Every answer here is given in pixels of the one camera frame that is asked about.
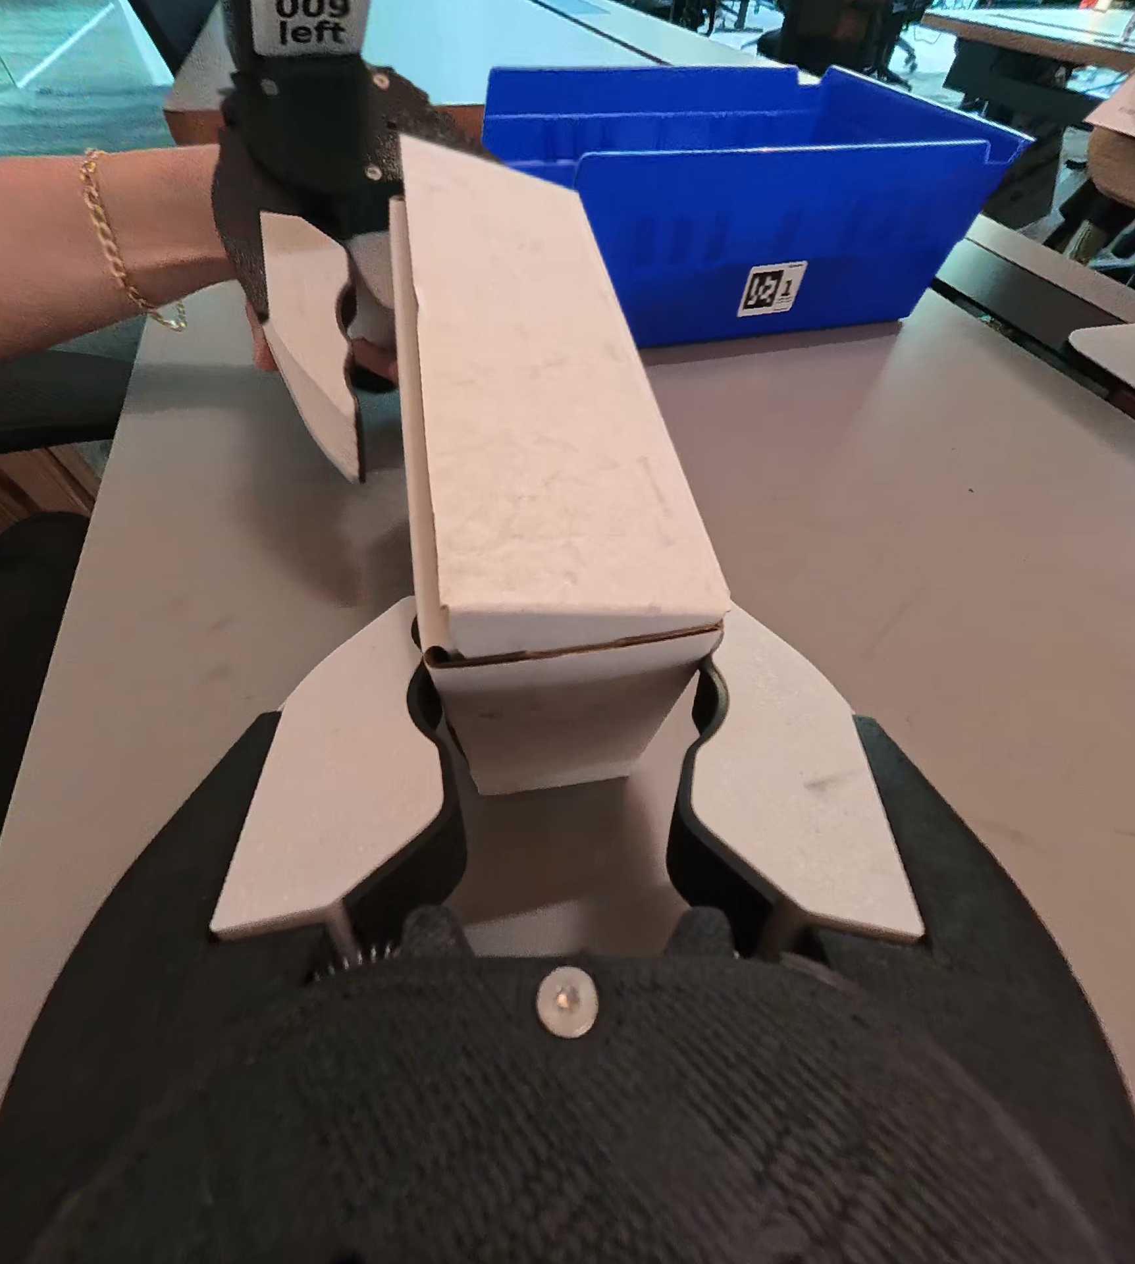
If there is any blue plastic bin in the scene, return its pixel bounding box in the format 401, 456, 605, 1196
480, 64, 1034, 349

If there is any white cardboard mailer box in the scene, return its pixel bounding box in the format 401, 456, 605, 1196
386, 133, 733, 797

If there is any person's left forearm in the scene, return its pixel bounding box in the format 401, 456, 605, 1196
0, 146, 277, 377

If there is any black office chair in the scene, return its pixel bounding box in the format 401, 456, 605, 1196
0, 351, 134, 466

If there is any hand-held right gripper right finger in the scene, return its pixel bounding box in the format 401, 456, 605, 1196
666, 607, 926, 955

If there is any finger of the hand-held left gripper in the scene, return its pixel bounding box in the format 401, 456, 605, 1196
259, 210, 368, 486
339, 232, 401, 389

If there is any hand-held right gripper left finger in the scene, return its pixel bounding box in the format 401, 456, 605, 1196
207, 595, 469, 940

